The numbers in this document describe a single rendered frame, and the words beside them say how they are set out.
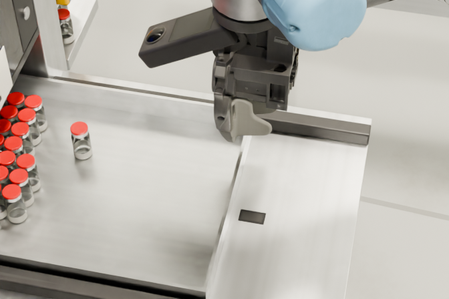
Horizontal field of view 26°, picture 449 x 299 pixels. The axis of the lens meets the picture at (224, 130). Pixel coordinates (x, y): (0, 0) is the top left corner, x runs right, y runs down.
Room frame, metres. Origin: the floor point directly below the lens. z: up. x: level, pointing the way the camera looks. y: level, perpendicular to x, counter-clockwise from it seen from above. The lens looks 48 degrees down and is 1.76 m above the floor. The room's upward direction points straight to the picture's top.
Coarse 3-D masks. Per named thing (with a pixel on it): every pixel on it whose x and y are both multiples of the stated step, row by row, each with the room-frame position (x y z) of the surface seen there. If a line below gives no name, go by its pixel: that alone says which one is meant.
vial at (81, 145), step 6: (72, 138) 0.75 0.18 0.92; (78, 138) 0.75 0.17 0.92; (84, 138) 0.75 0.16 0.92; (72, 144) 0.75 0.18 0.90; (78, 144) 0.74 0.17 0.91; (84, 144) 0.75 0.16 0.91; (90, 144) 0.75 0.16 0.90; (78, 150) 0.74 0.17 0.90; (84, 150) 0.74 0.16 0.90; (90, 150) 0.75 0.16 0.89; (78, 156) 0.74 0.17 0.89; (84, 156) 0.74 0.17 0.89
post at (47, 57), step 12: (36, 0) 0.86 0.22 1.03; (48, 0) 0.89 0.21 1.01; (36, 12) 0.85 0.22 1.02; (48, 12) 0.88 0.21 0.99; (48, 24) 0.88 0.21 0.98; (48, 36) 0.87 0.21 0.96; (60, 36) 0.91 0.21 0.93; (36, 48) 0.86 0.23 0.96; (48, 48) 0.87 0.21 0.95; (60, 48) 0.90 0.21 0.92; (36, 60) 0.86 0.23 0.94; (48, 60) 0.86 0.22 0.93; (60, 60) 0.89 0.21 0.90; (24, 72) 0.86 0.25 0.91; (36, 72) 0.86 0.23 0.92; (48, 72) 0.86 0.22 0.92; (60, 72) 0.89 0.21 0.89
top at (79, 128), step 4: (72, 124) 0.76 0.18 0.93; (76, 124) 0.76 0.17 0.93; (80, 124) 0.76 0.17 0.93; (84, 124) 0.76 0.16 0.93; (72, 128) 0.75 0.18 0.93; (76, 128) 0.75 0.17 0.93; (80, 128) 0.75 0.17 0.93; (84, 128) 0.75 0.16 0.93; (72, 132) 0.75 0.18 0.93; (76, 132) 0.75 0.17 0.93; (80, 132) 0.75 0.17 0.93; (84, 132) 0.75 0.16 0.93
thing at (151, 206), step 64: (64, 128) 0.79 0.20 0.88; (128, 128) 0.79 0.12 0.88; (192, 128) 0.79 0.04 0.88; (64, 192) 0.70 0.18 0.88; (128, 192) 0.70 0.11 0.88; (192, 192) 0.70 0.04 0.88; (0, 256) 0.59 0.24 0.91; (64, 256) 0.61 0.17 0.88; (128, 256) 0.61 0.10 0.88; (192, 256) 0.61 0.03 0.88
